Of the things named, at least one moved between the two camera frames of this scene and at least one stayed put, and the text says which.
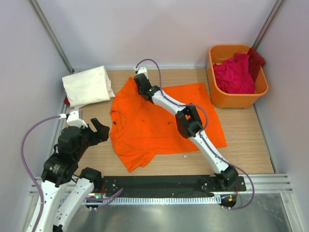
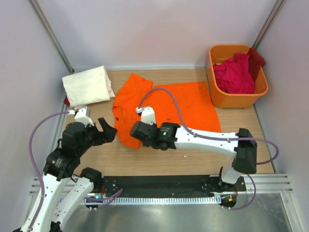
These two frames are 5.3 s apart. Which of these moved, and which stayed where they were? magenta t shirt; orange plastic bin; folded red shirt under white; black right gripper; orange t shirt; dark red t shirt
Moved: black right gripper; orange t shirt
Stayed: dark red t shirt; orange plastic bin; folded red shirt under white; magenta t shirt
